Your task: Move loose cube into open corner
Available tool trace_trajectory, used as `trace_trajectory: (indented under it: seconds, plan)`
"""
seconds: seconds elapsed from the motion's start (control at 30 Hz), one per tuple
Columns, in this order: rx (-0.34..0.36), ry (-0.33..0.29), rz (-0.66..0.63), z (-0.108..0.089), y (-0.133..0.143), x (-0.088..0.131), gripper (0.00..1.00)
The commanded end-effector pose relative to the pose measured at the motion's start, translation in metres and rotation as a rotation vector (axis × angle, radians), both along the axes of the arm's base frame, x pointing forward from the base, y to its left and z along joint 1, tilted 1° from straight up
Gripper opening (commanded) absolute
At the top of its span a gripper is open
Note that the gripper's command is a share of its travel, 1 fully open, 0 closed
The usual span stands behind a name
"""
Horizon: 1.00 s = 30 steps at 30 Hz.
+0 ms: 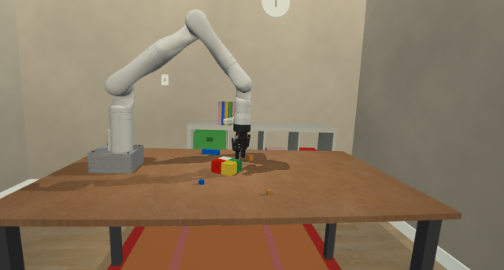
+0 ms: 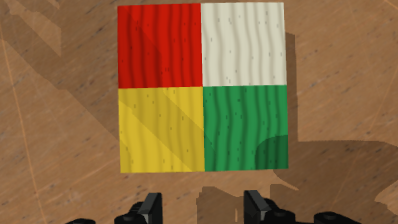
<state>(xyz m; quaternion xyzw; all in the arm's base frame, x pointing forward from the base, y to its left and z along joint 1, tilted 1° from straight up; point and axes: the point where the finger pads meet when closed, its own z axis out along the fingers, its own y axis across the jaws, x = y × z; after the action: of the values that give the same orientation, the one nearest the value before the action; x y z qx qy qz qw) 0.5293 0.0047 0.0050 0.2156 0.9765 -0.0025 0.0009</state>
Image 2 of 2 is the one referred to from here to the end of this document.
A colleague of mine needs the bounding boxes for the beige wood-grain cube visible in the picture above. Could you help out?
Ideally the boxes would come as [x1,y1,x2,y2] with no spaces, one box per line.
[201,2,287,87]

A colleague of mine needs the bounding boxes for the yellow wooden cube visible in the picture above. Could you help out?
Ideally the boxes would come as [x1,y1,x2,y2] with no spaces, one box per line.
[118,87,205,173]

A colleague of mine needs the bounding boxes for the green cube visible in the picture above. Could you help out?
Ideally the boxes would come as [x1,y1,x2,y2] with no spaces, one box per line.
[203,85,288,171]

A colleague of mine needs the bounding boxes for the red cube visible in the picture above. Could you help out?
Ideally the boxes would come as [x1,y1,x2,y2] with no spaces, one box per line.
[117,3,203,89]

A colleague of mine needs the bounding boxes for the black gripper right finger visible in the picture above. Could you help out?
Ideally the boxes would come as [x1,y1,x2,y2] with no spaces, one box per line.
[244,190,361,224]

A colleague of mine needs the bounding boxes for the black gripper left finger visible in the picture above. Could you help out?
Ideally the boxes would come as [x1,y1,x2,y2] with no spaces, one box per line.
[66,193,163,224]

